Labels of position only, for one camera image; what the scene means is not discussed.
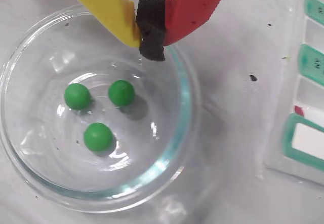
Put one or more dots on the gripper red moving right finger foam pad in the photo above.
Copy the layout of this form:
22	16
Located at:
192	8

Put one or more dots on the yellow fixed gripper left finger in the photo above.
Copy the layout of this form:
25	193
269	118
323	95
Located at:
106	6

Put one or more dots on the weekly pill organizer box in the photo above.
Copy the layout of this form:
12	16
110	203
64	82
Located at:
303	137

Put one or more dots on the green round candy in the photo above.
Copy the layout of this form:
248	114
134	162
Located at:
98	136
121	93
77	96

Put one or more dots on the white tablecloth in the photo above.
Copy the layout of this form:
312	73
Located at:
240	132

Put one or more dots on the glass bowl for green candies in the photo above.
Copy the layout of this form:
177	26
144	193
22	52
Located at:
164	145

